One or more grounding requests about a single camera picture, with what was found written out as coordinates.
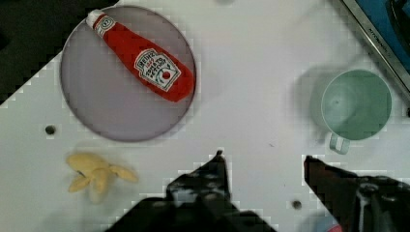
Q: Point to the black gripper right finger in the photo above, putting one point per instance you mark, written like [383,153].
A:
[359,203]

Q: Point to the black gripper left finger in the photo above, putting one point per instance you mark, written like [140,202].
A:
[196,202]

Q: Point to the green plastic cup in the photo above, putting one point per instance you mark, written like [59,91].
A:
[351,106]

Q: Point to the yellow plush banana peel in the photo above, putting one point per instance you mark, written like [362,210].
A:
[95,173]

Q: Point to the red plush ketchup bottle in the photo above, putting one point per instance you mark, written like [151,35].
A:
[152,65]

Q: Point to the grey round plate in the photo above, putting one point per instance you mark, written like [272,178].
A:
[104,95]

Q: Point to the silver toaster oven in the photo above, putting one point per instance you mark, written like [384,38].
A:
[384,25]

